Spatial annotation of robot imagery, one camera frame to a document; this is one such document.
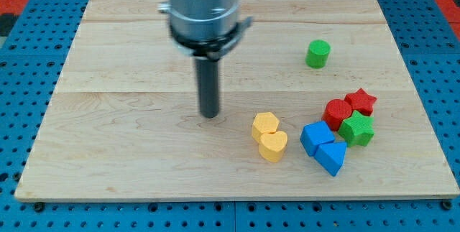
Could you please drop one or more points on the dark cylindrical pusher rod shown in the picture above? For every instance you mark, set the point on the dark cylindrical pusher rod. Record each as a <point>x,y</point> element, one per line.
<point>207,73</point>

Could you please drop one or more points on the black clamp ring mount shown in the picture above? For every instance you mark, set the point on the black clamp ring mount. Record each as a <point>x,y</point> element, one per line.
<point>211,49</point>

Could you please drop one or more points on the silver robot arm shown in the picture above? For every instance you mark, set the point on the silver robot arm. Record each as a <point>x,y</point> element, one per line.
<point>205,30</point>

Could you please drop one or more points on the yellow heart block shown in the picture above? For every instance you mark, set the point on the yellow heart block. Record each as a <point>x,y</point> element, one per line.
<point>272,146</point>

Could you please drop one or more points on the blue cube block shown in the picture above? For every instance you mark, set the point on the blue cube block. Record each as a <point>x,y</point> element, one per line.
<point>315,134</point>

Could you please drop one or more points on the yellow hexagon block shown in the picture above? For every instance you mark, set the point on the yellow hexagon block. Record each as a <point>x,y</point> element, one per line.
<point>264,123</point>

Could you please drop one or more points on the wooden board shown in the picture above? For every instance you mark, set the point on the wooden board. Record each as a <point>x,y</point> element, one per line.
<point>123,123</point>

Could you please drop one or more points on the green cylinder block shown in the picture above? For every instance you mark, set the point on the green cylinder block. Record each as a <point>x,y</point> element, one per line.
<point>317,54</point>

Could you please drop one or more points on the red cylinder block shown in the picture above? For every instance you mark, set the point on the red cylinder block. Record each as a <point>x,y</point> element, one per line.
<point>335,112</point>

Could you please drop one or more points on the blue triangle block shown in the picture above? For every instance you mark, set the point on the blue triangle block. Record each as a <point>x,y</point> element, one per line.
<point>331,156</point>

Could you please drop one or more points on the red star block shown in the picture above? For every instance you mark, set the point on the red star block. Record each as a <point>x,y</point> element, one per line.
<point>361,101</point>

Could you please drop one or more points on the green star block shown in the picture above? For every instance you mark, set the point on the green star block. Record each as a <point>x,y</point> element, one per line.
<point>357,129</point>

